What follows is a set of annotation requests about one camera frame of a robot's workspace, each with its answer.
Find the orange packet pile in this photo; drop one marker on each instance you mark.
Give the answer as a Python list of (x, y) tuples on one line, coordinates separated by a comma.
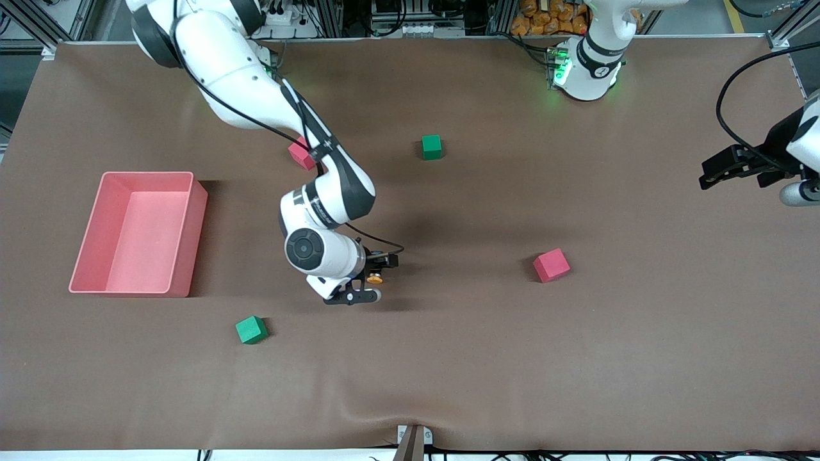
[(551, 19)]

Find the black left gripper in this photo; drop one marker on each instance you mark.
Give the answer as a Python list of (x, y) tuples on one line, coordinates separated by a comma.
[(777, 142)]

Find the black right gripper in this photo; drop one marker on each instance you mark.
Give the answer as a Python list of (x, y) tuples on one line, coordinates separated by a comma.
[(373, 262)]

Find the brown wedge post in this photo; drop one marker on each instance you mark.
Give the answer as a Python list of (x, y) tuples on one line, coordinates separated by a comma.
[(410, 448)]

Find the white power strip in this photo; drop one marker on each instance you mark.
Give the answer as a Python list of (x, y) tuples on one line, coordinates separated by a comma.
[(282, 17)]

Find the aluminium corner frame rail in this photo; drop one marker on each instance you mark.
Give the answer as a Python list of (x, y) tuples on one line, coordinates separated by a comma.
[(49, 52), (777, 40)]

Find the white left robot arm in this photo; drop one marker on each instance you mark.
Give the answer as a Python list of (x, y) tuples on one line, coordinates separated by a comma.
[(596, 64)]

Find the white terminal strip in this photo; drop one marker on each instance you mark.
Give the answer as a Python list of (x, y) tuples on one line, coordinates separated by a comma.
[(416, 29)]

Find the orange capped push button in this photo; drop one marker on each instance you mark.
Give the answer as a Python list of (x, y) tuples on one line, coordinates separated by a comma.
[(375, 279)]

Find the aluminium frame post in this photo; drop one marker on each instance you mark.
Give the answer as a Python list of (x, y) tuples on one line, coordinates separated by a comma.
[(328, 19), (498, 16)]

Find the grey metal edge bracket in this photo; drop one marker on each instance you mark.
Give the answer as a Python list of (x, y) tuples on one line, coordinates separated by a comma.
[(428, 435)]

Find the pink plastic tray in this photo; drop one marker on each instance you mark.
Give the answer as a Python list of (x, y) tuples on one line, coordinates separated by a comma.
[(147, 243)]

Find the green foam cube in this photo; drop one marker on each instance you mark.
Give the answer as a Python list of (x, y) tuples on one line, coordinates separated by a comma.
[(250, 330), (432, 147)]

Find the pink foam cube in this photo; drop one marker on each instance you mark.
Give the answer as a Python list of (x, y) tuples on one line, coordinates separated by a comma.
[(298, 155), (551, 266)]

